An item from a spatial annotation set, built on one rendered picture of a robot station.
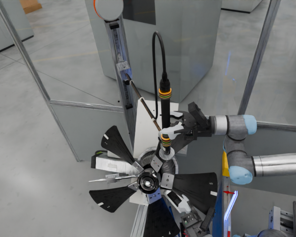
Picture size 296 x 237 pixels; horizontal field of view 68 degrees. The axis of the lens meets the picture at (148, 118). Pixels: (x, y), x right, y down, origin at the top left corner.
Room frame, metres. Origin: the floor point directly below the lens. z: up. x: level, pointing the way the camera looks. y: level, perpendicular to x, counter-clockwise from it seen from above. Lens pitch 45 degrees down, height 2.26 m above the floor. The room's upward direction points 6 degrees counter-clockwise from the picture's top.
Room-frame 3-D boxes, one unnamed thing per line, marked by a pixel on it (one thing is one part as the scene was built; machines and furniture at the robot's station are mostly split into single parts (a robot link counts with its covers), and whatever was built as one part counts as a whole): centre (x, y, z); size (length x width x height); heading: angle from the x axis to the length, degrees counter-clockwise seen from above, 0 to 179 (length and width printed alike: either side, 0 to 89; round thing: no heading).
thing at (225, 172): (0.77, -0.50, 1.02); 0.16 x 0.10 x 0.11; 162
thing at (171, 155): (0.61, -0.06, 1.48); 0.09 x 0.07 x 0.10; 17
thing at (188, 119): (0.58, -0.19, 1.61); 0.12 x 0.08 x 0.09; 82
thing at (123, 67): (1.20, 0.12, 1.52); 0.10 x 0.07 x 0.08; 17
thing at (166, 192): (0.61, -0.12, 0.98); 0.20 x 0.16 x 0.20; 162
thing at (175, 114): (0.64, -0.10, 1.62); 0.09 x 0.03 x 0.06; 60
